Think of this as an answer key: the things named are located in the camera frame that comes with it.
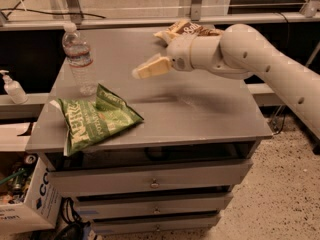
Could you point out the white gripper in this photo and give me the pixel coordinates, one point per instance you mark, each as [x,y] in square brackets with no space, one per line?
[179,53]

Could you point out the clear plastic water bottle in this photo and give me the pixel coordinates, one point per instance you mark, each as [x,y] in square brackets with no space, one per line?
[79,58]

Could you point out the green chip bag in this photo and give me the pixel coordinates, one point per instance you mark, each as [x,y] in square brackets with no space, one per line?
[91,122]

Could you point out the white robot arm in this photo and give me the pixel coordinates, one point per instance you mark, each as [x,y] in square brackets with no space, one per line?
[238,53]

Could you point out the brown chip bag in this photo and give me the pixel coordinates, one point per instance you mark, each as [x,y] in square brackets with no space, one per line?
[185,27]

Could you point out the white pump sanitizer bottle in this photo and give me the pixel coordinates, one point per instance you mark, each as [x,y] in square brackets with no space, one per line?
[13,88]

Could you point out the grey drawer cabinet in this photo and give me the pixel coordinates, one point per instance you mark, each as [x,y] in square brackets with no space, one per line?
[175,170]

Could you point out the white cardboard box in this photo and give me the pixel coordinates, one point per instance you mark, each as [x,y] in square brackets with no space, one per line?
[29,202]

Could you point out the metal rail frame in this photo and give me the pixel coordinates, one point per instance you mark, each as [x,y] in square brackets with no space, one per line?
[53,14]

